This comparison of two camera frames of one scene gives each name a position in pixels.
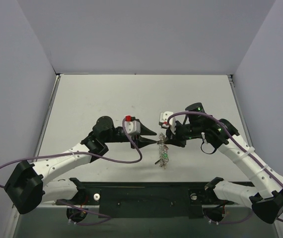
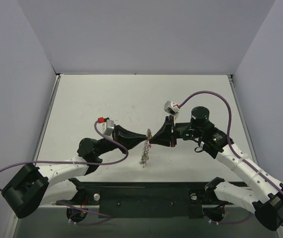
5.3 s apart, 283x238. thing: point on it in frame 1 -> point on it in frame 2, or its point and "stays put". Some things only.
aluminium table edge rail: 232,86 stays put
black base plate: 146,200 stays put
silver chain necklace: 164,151 -> 146,148
